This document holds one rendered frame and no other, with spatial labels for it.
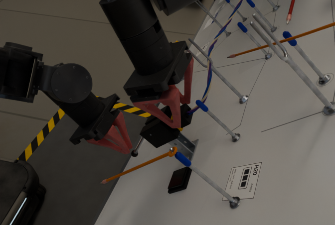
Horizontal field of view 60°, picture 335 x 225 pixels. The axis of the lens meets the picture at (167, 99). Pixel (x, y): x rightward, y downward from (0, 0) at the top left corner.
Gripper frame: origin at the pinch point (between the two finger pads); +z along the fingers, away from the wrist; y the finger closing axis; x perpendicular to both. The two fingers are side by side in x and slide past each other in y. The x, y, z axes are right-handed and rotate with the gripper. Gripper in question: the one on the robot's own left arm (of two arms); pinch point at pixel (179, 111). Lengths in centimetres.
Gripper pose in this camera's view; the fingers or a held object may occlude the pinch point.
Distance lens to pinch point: 45.2
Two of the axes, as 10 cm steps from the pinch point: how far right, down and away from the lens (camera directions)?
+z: 3.9, 7.5, 5.3
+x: -8.7, 1.0, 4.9
